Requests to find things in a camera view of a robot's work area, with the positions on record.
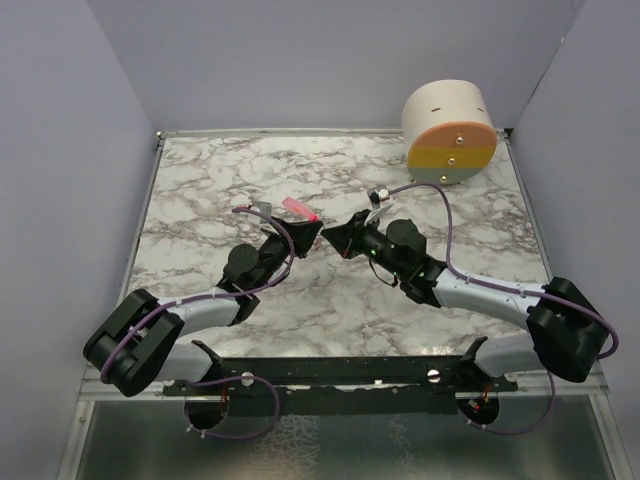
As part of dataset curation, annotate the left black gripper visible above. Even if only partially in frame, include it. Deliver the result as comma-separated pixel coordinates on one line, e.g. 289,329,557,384
253,217,322,292

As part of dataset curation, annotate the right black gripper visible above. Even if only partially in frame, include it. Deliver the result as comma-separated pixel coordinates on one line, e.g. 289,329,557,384
321,209,406,280

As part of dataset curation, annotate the pink strap keyring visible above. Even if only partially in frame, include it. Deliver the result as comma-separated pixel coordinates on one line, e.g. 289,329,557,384
282,197,319,222

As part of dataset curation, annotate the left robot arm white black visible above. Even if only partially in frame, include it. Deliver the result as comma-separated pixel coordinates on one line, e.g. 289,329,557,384
83,218,323,397

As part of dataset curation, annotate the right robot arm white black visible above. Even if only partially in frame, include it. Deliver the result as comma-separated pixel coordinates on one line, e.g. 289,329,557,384
322,210,608,391

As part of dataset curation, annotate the round beige drawer box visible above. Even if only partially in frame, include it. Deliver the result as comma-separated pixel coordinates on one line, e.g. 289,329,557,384
401,79,497,185

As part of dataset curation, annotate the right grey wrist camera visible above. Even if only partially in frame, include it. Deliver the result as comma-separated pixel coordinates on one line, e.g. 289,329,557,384
365,186,394,225

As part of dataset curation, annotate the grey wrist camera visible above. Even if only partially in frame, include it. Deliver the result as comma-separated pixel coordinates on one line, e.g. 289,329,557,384
251,201,272,217
365,186,394,225

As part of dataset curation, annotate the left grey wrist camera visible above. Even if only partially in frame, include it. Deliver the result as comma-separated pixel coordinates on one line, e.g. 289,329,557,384
251,201,272,217

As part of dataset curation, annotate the black mounting rail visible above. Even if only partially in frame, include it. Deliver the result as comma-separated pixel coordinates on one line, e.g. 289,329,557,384
164,349,521,416

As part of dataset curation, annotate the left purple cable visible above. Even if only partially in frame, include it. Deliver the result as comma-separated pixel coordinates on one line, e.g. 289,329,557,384
99,207,294,386

